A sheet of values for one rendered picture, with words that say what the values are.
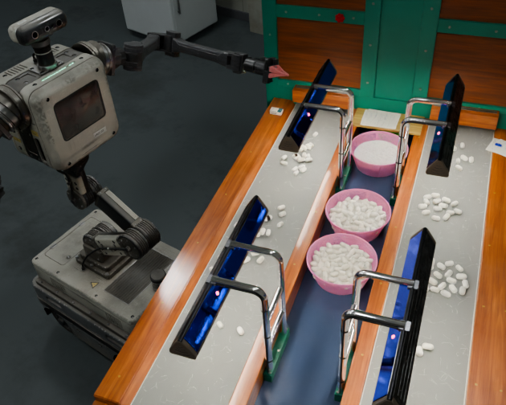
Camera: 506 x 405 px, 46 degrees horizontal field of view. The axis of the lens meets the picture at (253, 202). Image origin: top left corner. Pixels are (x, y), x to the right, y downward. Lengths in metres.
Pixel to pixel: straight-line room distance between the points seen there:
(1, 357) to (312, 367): 1.72
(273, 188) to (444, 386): 1.11
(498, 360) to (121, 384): 1.20
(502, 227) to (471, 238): 0.12
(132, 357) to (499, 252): 1.38
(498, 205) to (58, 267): 1.92
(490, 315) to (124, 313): 1.42
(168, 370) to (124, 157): 2.39
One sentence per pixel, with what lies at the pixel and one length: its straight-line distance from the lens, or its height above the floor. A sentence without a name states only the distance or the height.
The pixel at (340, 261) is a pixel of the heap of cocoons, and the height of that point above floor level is 0.73.
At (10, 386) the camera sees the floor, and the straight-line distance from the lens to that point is 3.14.
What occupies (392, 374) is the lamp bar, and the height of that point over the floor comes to 1.11.
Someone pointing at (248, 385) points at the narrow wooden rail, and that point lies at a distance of 1.95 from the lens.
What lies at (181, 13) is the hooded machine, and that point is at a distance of 5.34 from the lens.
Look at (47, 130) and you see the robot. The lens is 2.16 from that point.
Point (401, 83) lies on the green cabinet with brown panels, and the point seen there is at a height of 0.93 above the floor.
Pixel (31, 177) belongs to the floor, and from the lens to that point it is 4.26.
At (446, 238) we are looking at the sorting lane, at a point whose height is 0.74.
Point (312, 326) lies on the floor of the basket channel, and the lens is 2.18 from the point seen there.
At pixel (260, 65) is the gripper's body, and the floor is 1.22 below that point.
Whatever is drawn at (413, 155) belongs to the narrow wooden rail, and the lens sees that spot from 2.78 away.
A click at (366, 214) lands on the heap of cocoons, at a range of 2.49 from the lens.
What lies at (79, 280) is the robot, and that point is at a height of 0.47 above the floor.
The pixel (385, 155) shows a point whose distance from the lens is 2.81.
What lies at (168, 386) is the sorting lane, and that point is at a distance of 2.02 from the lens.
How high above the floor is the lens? 2.43
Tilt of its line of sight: 42 degrees down
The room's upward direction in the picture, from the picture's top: 5 degrees counter-clockwise
